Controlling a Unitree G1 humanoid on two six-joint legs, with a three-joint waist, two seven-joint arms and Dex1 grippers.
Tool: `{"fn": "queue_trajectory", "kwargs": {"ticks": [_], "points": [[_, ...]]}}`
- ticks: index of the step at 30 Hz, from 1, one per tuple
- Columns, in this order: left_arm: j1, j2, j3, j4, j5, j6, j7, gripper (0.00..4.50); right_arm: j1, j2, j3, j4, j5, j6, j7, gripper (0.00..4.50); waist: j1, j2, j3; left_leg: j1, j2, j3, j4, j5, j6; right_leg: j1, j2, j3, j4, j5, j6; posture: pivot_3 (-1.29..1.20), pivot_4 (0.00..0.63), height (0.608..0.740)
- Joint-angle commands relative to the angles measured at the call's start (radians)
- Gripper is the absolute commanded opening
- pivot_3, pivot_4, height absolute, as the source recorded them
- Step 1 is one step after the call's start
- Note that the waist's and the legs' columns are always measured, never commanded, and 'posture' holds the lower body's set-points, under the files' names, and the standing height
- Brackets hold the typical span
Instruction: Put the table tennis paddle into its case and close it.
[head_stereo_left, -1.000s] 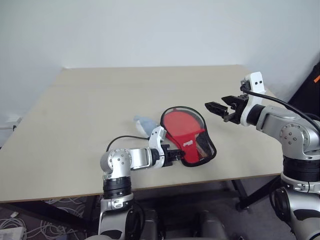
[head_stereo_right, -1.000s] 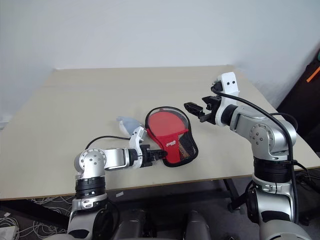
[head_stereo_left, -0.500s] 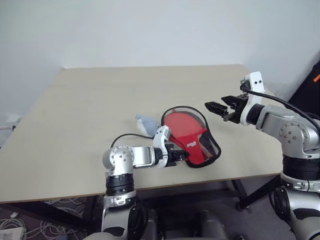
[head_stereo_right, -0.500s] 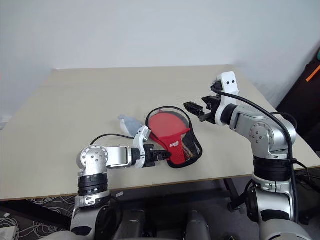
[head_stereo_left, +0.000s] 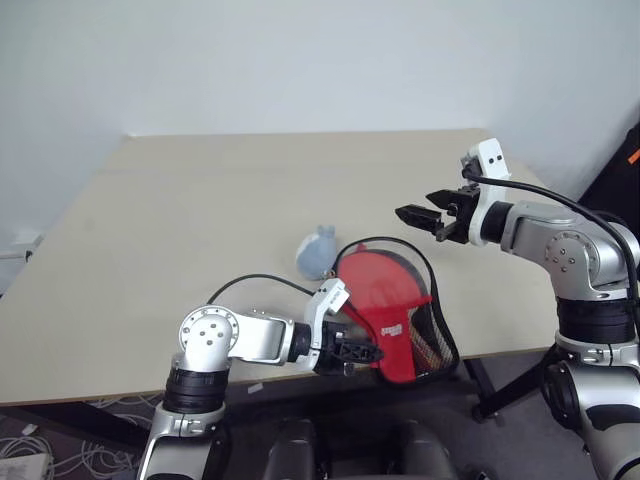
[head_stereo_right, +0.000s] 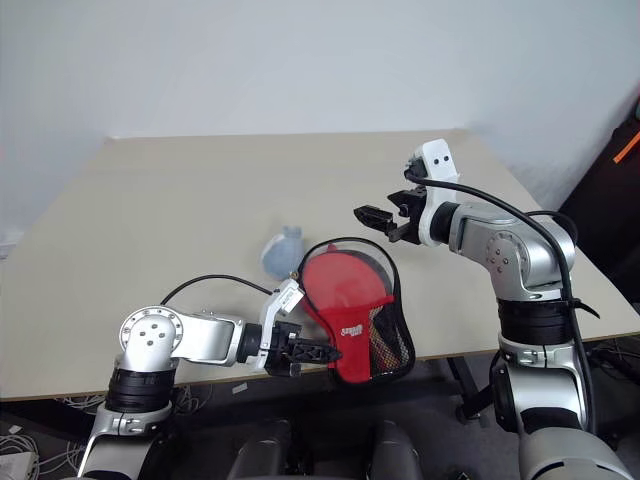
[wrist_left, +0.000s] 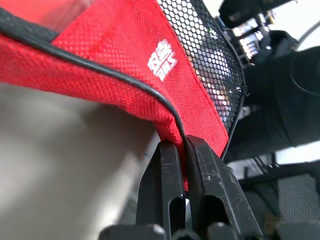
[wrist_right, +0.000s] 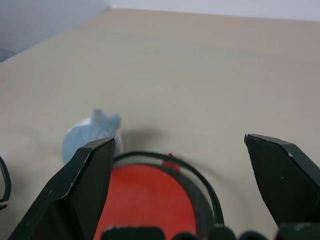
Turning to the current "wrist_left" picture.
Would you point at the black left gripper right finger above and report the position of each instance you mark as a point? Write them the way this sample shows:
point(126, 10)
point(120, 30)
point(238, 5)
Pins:
point(215, 180)

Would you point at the red paddle case with mesh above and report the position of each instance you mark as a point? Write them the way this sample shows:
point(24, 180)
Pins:
point(112, 50)

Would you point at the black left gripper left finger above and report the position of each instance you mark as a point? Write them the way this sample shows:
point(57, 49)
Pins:
point(165, 180)

